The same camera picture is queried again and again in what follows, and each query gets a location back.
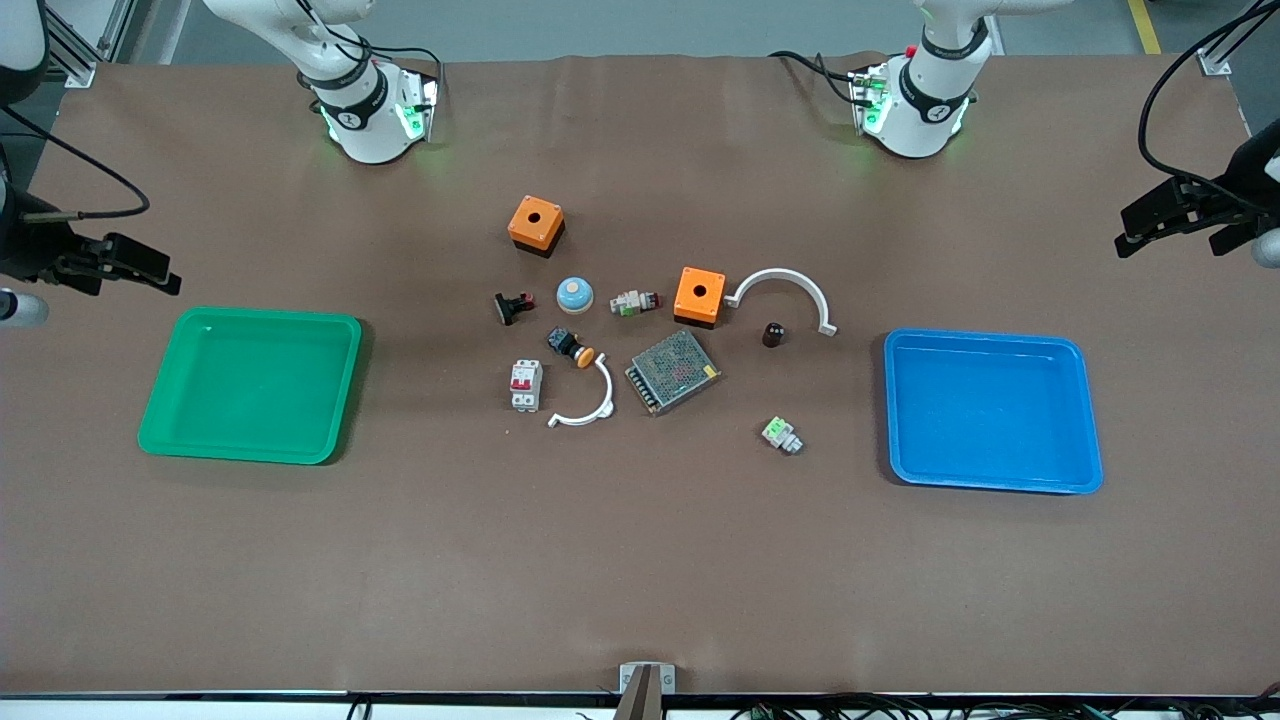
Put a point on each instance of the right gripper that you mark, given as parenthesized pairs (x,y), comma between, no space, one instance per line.
(28,250)

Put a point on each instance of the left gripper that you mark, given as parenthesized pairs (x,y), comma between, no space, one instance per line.
(1232,203)

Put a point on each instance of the black cylindrical capacitor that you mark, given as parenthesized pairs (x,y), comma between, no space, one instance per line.
(773,335)

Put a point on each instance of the white red circuit breaker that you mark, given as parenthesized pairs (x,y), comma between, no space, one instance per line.
(526,385)

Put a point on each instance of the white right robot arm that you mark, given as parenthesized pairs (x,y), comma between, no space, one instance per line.
(365,130)

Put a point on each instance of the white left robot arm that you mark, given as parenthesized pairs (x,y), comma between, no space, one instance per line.
(920,120)

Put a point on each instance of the green plastic tray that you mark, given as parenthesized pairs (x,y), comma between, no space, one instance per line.
(250,385)

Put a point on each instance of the blue plastic tray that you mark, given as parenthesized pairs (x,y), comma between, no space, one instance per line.
(990,410)

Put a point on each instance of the orange black button box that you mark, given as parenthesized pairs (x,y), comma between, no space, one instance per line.
(699,293)
(535,222)

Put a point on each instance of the blue dome button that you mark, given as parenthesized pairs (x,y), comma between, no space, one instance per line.
(575,296)

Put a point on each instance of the orange mushroom push button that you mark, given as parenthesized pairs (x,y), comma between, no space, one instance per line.
(570,346)

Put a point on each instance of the metal mesh power supply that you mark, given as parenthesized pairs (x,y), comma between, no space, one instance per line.
(672,372)

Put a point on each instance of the brown table mat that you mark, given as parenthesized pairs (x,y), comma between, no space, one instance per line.
(640,560)

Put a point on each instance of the aluminium frame profile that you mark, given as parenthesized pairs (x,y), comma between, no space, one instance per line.
(80,45)

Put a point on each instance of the black red switch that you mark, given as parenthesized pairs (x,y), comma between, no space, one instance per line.
(512,307)

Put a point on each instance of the large white arc bracket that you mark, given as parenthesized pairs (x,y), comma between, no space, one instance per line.
(780,275)

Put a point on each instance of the green white switch block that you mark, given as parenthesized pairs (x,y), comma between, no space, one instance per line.
(781,434)

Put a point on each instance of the small white arc bracket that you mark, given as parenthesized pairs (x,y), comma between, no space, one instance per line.
(606,395)

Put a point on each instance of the white green red switch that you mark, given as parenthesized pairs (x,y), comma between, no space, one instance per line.
(633,302)

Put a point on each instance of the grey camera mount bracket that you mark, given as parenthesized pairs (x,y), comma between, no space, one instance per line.
(646,680)

